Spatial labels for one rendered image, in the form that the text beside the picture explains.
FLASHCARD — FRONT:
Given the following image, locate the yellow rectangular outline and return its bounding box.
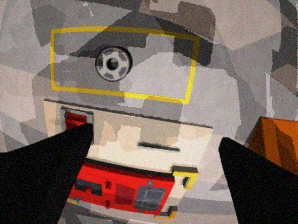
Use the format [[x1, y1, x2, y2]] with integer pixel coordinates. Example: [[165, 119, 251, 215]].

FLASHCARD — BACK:
[[51, 26, 201, 104]]

